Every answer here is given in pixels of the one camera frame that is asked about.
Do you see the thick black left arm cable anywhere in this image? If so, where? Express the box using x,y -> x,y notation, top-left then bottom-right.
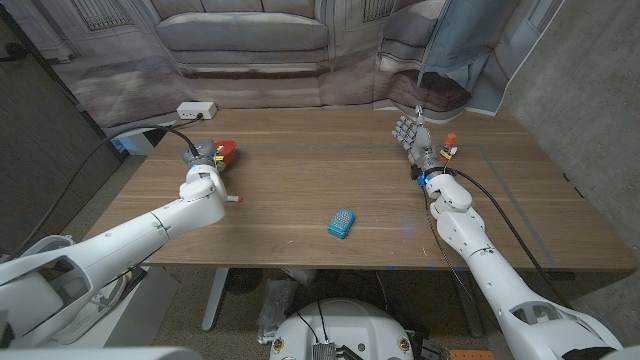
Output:
2,124 -> 202,261

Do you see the orange capped small bottle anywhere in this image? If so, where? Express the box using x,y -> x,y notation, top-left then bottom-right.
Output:
440,132 -> 458,161

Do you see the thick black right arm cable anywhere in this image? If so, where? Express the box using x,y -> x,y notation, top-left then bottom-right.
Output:
446,168 -> 575,310

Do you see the red bowl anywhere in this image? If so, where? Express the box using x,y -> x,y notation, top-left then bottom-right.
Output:
214,139 -> 239,169

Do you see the white power strip box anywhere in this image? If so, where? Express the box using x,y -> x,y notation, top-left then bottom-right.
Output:
176,101 -> 218,121

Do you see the orange box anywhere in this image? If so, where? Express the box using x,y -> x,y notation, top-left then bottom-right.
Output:
449,349 -> 496,360

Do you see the black round floor fan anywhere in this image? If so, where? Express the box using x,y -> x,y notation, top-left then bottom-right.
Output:
225,268 -> 265,296

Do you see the blue sponge block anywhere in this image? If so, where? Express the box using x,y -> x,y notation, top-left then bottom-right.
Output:
327,207 -> 356,240

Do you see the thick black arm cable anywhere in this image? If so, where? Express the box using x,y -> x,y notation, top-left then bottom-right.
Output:
446,168 -> 575,310
2,124 -> 202,261

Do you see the white plastic bin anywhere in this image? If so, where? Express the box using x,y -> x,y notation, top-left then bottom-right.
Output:
22,234 -> 74,254

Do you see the grey table leg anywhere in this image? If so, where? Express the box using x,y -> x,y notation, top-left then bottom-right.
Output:
451,270 -> 485,339
201,267 -> 230,333

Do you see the printed sofa room backdrop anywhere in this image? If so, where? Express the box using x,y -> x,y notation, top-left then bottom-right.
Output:
29,0 -> 566,131

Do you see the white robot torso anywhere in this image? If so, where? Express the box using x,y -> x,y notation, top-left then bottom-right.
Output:
268,298 -> 415,360

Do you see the clear plastic bag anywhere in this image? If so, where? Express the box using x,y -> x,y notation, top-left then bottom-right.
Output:
257,278 -> 301,346

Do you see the white plastic device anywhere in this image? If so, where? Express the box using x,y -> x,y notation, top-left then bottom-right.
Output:
280,267 -> 319,287

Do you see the yellow black object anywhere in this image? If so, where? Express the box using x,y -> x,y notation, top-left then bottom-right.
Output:
124,267 -> 149,289

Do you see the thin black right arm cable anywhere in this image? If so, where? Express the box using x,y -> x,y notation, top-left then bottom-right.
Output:
422,187 -> 502,332

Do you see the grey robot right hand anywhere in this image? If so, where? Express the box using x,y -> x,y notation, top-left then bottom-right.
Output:
391,104 -> 446,173

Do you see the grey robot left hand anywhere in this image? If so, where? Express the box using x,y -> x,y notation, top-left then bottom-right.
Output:
180,139 -> 225,171

